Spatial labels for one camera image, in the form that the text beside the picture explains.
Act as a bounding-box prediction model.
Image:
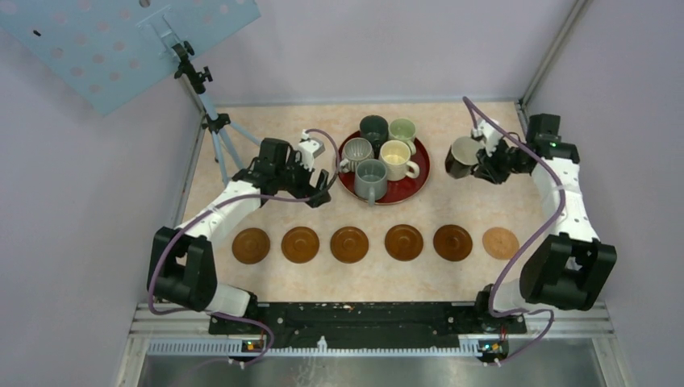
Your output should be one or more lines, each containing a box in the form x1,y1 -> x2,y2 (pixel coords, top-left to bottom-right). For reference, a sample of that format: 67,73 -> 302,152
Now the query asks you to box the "grey blue mug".
353,159 -> 388,206

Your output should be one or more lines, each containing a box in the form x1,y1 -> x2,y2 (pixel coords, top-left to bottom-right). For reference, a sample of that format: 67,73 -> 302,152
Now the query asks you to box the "aluminium frame rail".
116,302 -> 636,386

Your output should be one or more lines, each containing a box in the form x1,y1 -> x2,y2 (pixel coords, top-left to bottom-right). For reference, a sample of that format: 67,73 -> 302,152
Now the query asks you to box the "light green cup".
388,118 -> 417,155

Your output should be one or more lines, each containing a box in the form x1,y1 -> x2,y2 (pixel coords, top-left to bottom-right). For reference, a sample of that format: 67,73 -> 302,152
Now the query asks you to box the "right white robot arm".
471,114 -> 617,332

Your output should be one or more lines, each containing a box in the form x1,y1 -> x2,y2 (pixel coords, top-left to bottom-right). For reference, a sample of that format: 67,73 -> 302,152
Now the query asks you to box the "cream yellow mug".
380,140 -> 420,181

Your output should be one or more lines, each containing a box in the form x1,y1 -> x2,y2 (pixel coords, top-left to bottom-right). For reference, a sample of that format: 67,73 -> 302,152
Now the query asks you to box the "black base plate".
208,301 -> 528,352

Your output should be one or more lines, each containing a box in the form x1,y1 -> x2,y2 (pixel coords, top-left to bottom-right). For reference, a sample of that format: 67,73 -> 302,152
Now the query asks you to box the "red round tray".
338,131 -> 431,205

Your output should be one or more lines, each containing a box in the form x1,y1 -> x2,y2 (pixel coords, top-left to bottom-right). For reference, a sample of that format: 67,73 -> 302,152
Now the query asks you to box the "blue perforated board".
1,0 -> 261,115

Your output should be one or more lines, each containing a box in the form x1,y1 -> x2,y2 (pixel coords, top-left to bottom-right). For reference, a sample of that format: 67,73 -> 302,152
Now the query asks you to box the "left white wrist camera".
296,130 -> 325,172

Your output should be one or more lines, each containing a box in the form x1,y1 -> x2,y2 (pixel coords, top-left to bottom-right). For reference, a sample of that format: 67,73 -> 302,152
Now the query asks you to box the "black cup white inside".
444,136 -> 483,179

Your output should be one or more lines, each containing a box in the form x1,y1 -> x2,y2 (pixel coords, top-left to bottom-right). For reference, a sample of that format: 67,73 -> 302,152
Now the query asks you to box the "dark green cup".
359,114 -> 389,159

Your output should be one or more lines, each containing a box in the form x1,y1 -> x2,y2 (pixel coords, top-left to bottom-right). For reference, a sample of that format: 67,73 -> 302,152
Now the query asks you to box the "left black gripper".
274,149 -> 330,207

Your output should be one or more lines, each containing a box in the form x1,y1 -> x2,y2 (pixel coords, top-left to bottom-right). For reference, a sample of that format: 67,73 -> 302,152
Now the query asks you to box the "striped white grey cup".
339,137 -> 374,173

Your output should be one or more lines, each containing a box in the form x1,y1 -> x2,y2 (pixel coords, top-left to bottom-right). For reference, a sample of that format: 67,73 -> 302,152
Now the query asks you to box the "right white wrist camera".
470,118 -> 503,156

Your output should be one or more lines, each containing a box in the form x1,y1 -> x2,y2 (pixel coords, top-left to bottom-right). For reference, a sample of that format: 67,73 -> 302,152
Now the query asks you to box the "light woven coaster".
482,227 -> 520,260

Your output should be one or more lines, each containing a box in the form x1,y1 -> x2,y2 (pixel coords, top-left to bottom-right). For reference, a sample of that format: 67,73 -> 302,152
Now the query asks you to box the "brown wooden coaster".
231,227 -> 271,264
384,224 -> 423,262
330,226 -> 369,264
432,224 -> 473,262
281,227 -> 320,264

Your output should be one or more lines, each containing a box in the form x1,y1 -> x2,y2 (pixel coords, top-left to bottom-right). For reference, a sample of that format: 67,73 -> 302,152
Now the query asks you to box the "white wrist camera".
296,130 -> 325,172
470,118 -> 503,156

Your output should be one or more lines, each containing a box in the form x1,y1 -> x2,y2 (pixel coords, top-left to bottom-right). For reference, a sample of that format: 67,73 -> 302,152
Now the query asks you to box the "light blue tripod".
172,41 -> 261,185

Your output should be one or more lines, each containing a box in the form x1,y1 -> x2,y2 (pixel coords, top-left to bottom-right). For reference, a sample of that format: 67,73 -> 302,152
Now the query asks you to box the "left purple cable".
147,127 -> 343,369

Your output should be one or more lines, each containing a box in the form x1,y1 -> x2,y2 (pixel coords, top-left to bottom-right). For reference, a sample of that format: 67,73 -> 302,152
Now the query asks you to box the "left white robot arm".
147,131 -> 331,333

